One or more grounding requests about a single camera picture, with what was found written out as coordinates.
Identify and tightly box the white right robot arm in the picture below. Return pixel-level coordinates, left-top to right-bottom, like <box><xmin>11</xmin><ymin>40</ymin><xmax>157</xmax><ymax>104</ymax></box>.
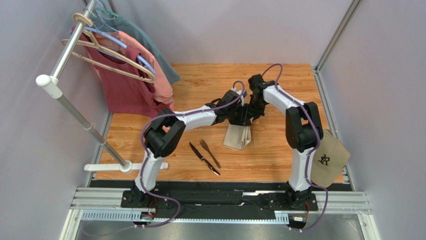
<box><xmin>248</xmin><ymin>74</ymin><xmax>324</xmax><ymax>210</ymax></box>

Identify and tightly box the green wire hanger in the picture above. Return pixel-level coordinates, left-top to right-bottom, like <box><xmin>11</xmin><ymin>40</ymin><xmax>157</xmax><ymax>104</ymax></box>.
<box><xmin>95</xmin><ymin>7</ymin><xmax>119</xmax><ymax>20</ymax></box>

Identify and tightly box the beige wooden hanger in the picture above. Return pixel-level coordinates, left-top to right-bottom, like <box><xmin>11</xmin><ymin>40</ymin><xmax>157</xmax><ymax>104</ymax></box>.
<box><xmin>71</xmin><ymin>13</ymin><xmax>156</xmax><ymax>83</ymax></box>

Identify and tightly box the blue plastic hanger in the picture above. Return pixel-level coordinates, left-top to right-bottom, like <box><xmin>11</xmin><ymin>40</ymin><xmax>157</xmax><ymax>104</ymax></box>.
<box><xmin>84</xmin><ymin>0</ymin><xmax>156</xmax><ymax>74</ymax></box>

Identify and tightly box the salmon pink t-shirt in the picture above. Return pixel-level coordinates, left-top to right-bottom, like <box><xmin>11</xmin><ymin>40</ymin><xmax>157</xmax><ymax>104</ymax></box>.
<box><xmin>94</xmin><ymin>31</ymin><xmax>175</xmax><ymax>110</ymax></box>

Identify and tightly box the teal green shirt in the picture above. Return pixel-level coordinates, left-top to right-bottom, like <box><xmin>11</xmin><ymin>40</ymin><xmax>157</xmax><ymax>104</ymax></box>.
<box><xmin>90</xmin><ymin>15</ymin><xmax>181</xmax><ymax>84</ymax></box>

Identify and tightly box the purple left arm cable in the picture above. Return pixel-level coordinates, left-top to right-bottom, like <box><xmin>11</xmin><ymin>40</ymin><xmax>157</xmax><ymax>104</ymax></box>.
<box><xmin>139</xmin><ymin>80</ymin><xmax>247</xmax><ymax>229</ymax></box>

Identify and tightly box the metal clothes rack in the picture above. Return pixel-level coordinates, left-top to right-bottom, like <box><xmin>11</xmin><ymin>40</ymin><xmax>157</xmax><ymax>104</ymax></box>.
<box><xmin>35</xmin><ymin>0</ymin><xmax>169</xmax><ymax>174</ymax></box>

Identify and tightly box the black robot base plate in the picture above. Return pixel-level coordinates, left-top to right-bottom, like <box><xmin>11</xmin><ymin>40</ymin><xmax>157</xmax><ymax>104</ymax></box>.
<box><xmin>120</xmin><ymin>190</ymin><xmax>319</xmax><ymax>212</ymax></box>

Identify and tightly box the aluminium frame rail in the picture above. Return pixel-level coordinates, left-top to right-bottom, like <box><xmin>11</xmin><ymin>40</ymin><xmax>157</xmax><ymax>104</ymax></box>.
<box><xmin>60</xmin><ymin>187</ymin><xmax>380</xmax><ymax>240</ymax></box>

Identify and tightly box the silver fork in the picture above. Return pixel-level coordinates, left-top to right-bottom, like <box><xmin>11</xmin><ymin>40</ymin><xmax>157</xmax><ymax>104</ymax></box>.
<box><xmin>199</xmin><ymin>139</ymin><xmax>222</xmax><ymax>169</ymax></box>

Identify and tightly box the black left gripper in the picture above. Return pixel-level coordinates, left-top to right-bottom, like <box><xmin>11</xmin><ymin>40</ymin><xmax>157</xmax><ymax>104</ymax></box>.
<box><xmin>227</xmin><ymin>103</ymin><xmax>253</xmax><ymax>128</ymax></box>

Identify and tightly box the silver table knife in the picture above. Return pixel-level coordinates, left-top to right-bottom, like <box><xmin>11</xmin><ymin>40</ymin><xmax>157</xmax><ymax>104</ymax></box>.
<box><xmin>189</xmin><ymin>142</ymin><xmax>221</xmax><ymax>176</ymax></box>

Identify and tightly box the dark red t-shirt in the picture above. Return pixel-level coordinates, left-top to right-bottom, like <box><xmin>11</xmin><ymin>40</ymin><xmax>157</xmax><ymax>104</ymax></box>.
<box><xmin>70</xmin><ymin>26</ymin><xmax>174</xmax><ymax>120</ymax></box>

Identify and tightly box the beige baseball cap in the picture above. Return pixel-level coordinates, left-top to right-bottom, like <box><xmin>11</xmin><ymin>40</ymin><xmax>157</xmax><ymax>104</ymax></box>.
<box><xmin>310</xmin><ymin>129</ymin><xmax>351</xmax><ymax>188</ymax></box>

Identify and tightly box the beige cloth napkin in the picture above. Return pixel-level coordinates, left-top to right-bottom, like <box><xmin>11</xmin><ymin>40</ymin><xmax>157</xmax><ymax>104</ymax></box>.
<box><xmin>222</xmin><ymin>124</ymin><xmax>252</xmax><ymax>151</ymax></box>

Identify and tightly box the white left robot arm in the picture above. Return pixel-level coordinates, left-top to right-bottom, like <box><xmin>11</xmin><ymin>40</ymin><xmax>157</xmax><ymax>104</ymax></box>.
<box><xmin>121</xmin><ymin>89</ymin><xmax>247</xmax><ymax>208</ymax></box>

